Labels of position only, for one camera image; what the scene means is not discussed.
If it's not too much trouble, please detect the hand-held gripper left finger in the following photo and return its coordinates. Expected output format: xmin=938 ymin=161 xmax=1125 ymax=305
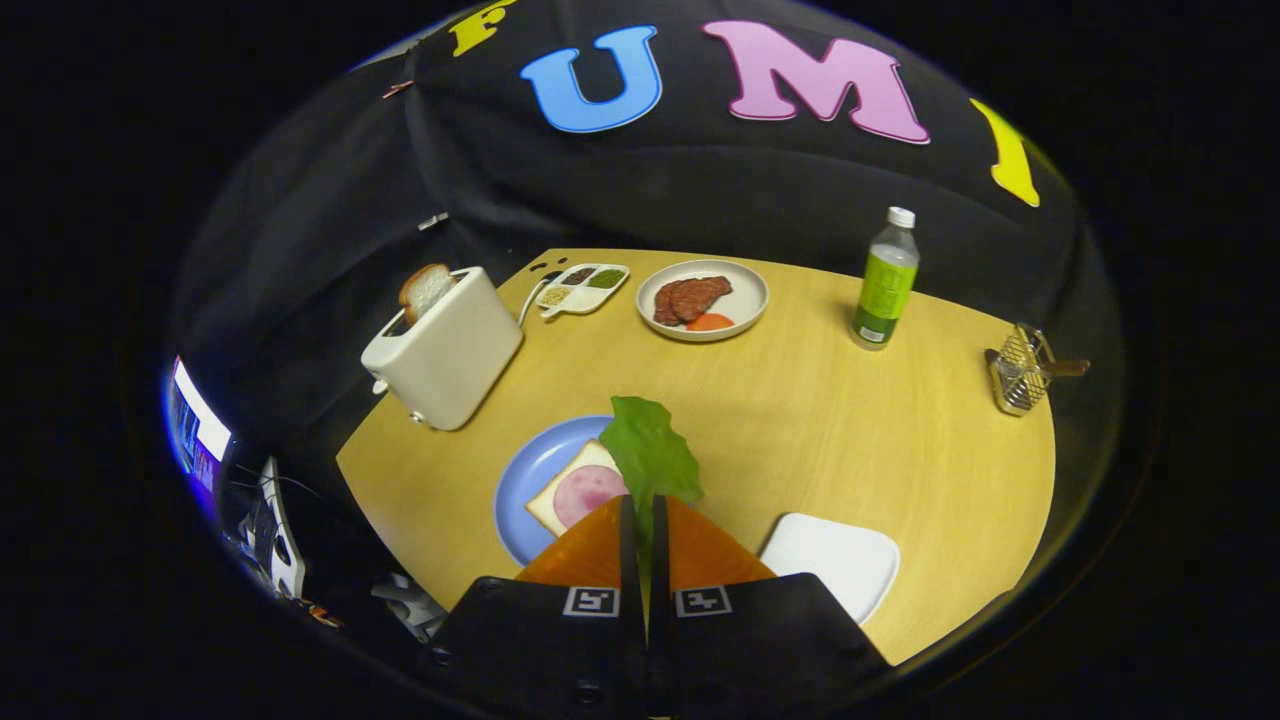
xmin=425 ymin=495 xmax=646 ymax=720

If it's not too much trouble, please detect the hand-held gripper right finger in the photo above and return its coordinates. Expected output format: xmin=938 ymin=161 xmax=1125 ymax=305
xmin=648 ymin=495 xmax=893 ymax=719

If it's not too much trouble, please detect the green lettuce leaf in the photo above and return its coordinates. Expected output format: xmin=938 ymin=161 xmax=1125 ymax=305
xmin=598 ymin=396 xmax=705 ymax=546

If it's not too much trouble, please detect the toasted bread slice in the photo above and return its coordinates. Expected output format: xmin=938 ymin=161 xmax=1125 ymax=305
xmin=399 ymin=263 xmax=456 ymax=326

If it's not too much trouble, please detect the pink ham slice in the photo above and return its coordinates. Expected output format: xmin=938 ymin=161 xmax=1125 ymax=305
xmin=553 ymin=465 xmax=629 ymax=529

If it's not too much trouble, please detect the white bread slice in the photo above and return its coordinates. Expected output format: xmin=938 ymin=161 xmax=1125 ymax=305
xmin=525 ymin=439 xmax=631 ymax=539

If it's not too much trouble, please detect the blue round plate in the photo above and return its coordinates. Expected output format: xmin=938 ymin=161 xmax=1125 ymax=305
xmin=494 ymin=415 xmax=641 ymax=567

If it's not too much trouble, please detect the white square plate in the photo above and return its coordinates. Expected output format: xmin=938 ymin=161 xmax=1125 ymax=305
xmin=759 ymin=513 xmax=901 ymax=626

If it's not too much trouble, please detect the white divided dish with beans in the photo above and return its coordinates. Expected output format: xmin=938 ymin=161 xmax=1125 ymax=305
xmin=534 ymin=263 xmax=631 ymax=319

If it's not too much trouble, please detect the white toaster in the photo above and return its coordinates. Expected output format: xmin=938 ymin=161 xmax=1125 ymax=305
xmin=361 ymin=265 xmax=524 ymax=432

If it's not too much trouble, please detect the round beige plate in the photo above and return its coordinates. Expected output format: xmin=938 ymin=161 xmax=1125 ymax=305
xmin=636 ymin=259 xmax=770 ymax=343

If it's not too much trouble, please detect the green label plastic bottle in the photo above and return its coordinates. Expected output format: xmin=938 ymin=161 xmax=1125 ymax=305
xmin=851 ymin=206 xmax=921 ymax=351

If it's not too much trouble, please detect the black backdrop cloth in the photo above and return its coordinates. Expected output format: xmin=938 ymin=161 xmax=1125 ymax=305
xmin=170 ymin=0 xmax=1111 ymax=561

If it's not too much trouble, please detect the computer monitor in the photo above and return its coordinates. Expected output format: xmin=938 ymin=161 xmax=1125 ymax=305
xmin=165 ymin=355 xmax=233 ymax=491

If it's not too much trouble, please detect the white frame stand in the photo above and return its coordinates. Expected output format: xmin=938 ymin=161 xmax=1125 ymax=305
xmin=238 ymin=455 xmax=307 ymax=601

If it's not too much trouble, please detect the wire basket holder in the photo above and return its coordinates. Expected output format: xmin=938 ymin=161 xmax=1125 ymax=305
xmin=985 ymin=323 xmax=1059 ymax=417

